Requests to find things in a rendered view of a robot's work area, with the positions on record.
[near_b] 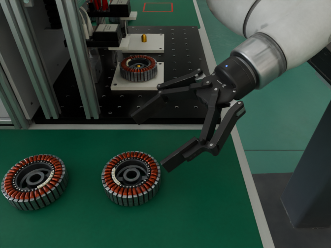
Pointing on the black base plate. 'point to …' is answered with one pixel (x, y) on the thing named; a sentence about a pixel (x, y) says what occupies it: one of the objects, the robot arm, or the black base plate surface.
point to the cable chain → (55, 21)
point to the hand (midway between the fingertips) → (152, 138)
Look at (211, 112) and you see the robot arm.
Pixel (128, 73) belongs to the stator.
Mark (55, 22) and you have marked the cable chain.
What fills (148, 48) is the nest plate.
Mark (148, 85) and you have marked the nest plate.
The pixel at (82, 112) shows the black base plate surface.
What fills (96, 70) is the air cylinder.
